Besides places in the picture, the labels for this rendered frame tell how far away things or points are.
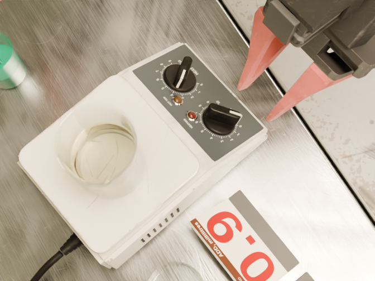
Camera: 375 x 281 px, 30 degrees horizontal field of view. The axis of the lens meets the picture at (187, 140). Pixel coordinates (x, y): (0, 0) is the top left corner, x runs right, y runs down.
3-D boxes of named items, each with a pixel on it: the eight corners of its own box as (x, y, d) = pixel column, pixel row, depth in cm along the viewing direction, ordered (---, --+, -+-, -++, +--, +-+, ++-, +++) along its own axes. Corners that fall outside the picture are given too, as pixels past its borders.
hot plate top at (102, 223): (119, 72, 64) (117, 68, 63) (206, 168, 61) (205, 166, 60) (15, 157, 62) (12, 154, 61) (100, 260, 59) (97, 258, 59)
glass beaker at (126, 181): (77, 131, 62) (54, 102, 54) (149, 130, 62) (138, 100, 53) (75, 210, 60) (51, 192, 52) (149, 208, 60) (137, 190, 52)
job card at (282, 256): (239, 189, 68) (240, 181, 64) (299, 262, 66) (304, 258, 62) (190, 228, 68) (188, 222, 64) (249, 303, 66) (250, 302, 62)
